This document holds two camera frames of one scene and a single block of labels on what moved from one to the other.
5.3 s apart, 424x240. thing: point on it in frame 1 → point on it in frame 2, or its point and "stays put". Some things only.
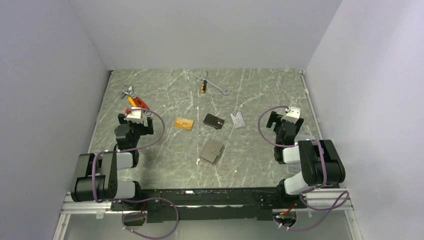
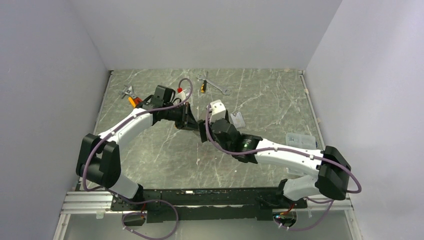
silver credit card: [238, 120] stays put
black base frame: [176, 205] stays put
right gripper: [275, 118] → [202, 127]
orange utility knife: [132, 101] stays put
